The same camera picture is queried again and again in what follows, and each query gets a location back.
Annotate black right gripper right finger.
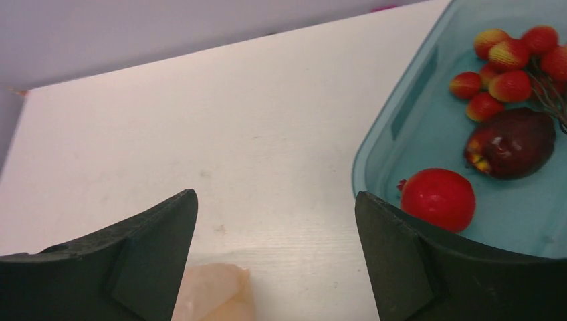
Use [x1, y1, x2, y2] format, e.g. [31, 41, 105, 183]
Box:
[355, 191, 566, 320]

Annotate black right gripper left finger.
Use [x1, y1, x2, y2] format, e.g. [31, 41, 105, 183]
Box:
[1, 189, 198, 320]

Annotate orange translucent plastic bag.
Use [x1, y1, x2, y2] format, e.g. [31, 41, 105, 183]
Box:
[171, 263, 256, 321]

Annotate red fake apple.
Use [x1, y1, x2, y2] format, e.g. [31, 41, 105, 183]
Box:
[397, 168, 476, 233]

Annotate dark purple fake fruit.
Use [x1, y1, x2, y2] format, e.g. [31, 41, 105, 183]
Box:
[463, 107, 556, 180]

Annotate red fake grape bunch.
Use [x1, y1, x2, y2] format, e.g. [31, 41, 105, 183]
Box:
[449, 25, 566, 132]

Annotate teal plastic tray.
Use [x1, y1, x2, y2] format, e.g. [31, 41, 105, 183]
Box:
[352, 1, 566, 259]

